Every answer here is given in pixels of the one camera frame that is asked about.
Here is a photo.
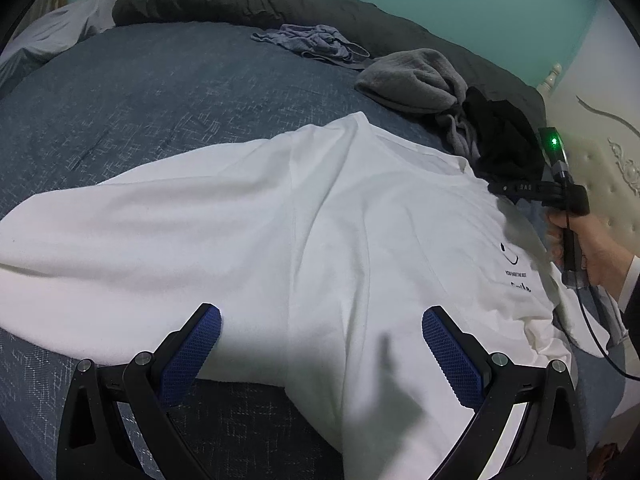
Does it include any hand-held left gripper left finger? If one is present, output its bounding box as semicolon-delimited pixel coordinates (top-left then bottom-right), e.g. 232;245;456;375
56;303;223;480

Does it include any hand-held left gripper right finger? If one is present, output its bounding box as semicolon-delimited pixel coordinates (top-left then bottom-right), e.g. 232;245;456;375
421;306;587;480

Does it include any person's right forearm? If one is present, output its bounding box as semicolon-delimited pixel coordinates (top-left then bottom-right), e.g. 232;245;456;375
617;255;640;326

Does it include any cream bed post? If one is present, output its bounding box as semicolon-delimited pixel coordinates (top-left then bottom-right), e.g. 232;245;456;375
537;62;563;96

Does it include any grey sweater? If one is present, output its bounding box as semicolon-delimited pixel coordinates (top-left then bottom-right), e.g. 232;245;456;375
354;48;483;161

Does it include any person's right hand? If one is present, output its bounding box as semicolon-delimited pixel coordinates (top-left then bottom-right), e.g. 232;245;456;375
545;209;637;292

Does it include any purple-blue crumpled garment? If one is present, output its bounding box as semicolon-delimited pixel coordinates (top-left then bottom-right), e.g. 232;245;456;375
250;24;373;72

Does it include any white long-sleeve shirt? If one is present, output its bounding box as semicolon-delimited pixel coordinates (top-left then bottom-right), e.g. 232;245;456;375
0;112;626;480

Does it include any cream tufted headboard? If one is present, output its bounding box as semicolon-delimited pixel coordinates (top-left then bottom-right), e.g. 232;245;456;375
542;10;640;271

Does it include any black crumpled garment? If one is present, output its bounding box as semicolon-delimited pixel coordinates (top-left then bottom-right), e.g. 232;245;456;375
462;86;551;196

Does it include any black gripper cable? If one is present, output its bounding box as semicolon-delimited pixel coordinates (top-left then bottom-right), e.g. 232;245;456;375
550;285;640;381

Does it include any light grey pillow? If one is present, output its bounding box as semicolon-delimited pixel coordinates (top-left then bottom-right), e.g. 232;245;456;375
0;0;121;91

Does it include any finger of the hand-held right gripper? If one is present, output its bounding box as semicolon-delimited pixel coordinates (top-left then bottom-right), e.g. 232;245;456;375
487;181;524;202

